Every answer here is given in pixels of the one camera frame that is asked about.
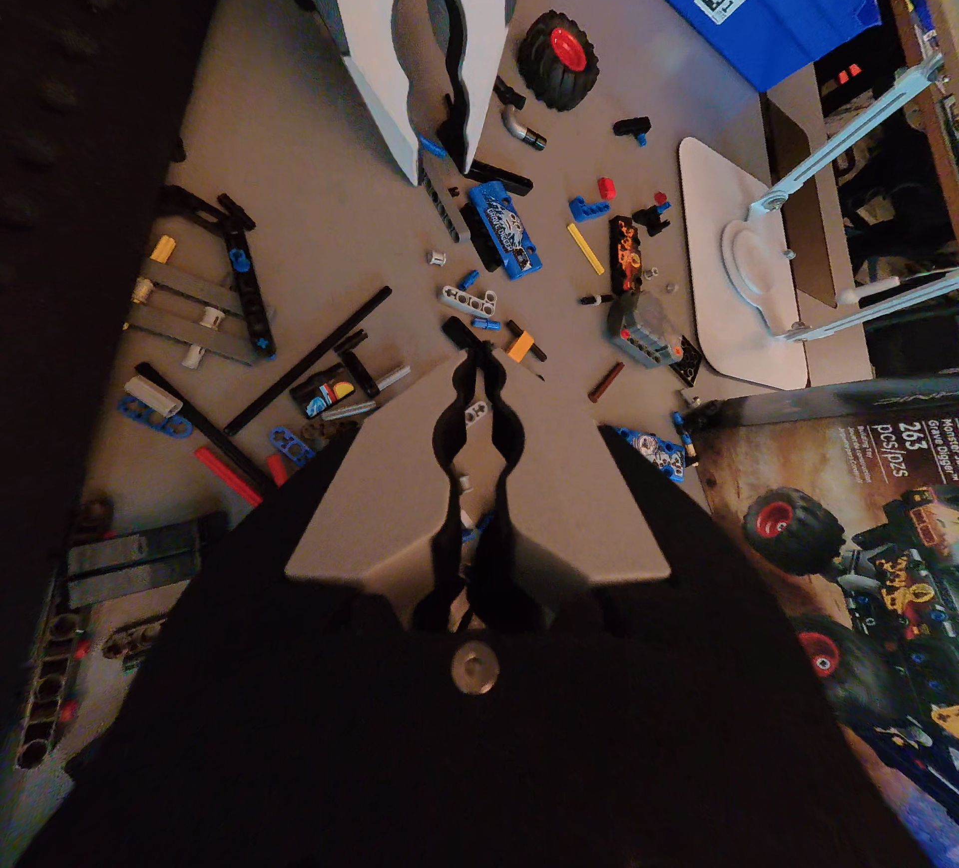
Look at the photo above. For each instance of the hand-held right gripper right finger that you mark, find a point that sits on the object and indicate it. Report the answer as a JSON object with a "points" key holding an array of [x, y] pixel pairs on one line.
{"points": [[592, 509]]}

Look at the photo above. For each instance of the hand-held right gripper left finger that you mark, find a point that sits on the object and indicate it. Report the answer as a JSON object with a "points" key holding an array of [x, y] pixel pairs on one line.
{"points": [[367, 509]]}

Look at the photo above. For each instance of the blue flame sticker panel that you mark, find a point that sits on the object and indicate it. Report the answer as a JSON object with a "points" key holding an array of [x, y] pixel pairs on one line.
{"points": [[505, 228], [648, 452]]}

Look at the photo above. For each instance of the black toy shaft orange collar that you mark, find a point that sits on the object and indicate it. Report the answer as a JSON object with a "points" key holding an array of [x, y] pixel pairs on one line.
{"points": [[517, 344]]}

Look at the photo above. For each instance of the grey toy pull-back motor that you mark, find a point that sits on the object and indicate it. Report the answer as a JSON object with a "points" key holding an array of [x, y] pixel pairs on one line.
{"points": [[652, 336]]}

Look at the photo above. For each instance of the dark grey toy beam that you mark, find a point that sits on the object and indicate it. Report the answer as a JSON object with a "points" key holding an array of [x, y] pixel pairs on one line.
{"points": [[188, 291]]}

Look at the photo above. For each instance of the grey elbow toy tube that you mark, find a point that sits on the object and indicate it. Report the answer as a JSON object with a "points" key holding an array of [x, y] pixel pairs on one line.
{"points": [[525, 130]]}

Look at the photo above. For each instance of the grey desk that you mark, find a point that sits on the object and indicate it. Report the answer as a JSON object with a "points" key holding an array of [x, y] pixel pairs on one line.
{"points": [[300, 179]]}

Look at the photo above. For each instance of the white desk stand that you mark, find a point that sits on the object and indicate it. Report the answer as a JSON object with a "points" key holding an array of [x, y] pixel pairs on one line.
{"points": [[734, 269]]}

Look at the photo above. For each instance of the black wheel red rim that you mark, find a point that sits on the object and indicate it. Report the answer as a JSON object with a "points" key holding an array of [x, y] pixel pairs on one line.
{"points": [[558, 59]]}

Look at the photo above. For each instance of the black toy axle pin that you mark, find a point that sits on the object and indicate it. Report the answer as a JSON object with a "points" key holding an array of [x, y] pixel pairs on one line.
{"points": [[510, 92]]}

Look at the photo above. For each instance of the grey panel colourful sticker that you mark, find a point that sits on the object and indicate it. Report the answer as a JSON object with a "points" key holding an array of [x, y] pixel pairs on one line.
{"points": [[337, 392]]}

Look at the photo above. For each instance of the brown toy axle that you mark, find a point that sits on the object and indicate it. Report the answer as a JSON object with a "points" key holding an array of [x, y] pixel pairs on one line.
{"points": [[606, 383]]}

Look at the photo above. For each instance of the red toy axle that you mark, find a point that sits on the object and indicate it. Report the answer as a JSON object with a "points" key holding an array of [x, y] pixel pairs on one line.
{"points": [[228, 476]]}

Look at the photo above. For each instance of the blue toy axle pin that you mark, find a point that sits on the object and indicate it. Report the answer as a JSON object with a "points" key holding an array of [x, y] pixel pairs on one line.
{"points": [[432, 145]]}

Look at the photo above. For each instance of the short black toy axle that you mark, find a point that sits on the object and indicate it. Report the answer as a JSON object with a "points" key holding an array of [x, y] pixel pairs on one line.
{"points": [[307, 359]]}

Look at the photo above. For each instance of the long black toy axle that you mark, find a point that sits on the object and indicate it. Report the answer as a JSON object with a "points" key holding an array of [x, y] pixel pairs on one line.
{"points": [[203, 431]]}

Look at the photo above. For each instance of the black angled toy beam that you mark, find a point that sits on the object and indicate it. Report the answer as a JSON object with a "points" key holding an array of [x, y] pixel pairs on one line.
{"points": [[495, 179]]}

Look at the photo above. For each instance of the small black toy connector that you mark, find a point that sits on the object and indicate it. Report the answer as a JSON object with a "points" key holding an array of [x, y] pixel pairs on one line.
{"points": [[631, 130]]}

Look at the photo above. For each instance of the black white toy pin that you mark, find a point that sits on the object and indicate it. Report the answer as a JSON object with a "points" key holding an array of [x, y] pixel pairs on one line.
{"points": [[598, 299]]}

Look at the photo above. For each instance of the small red toy brick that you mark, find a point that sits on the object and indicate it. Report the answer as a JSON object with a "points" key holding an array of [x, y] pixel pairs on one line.
{"points": [[606, 187]]}

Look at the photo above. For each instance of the small blue toy beam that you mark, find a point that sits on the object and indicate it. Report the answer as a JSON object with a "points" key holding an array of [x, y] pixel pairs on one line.
{"points": [[589, 209]]}

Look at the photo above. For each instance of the black panel flame sticker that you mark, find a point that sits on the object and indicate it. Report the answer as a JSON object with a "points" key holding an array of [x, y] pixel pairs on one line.
{"points": [[627, 257]]}

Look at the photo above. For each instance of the black beam blue pins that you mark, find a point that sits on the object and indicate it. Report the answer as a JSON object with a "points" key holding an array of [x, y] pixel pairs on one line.
{"points": [[247, 284]]}

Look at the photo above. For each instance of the yellow toy axle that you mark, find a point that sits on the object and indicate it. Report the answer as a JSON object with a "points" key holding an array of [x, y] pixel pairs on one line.
{"points": [[586, 248]]}

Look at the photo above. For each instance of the monster truck toy set box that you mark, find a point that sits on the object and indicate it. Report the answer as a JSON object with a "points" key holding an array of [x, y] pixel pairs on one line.
{"points": [[854, 569]]}

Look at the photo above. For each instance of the grey axle tan connectors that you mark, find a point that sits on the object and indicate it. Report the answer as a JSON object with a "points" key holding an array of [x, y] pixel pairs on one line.
{"points": [[173, 302]]}

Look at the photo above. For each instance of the black toy piece red pin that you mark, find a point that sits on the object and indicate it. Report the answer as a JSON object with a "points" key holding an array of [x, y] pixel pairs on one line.
{"points": [[651, 216]]}

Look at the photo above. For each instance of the black perforated board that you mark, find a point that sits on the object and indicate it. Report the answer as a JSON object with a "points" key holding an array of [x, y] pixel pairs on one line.
{"points": [[90, 209]]}

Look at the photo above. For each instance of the black toy frame block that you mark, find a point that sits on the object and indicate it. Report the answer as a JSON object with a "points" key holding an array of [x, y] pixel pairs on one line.
{"points": [[143, 557]]}

